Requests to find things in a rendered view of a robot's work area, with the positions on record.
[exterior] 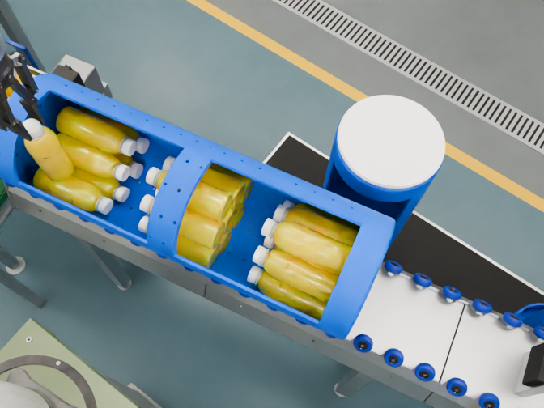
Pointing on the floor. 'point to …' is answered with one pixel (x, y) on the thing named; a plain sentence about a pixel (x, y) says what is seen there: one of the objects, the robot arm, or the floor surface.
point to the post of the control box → (20, 290)
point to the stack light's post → (9, 22)
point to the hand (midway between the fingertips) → (26, 120)
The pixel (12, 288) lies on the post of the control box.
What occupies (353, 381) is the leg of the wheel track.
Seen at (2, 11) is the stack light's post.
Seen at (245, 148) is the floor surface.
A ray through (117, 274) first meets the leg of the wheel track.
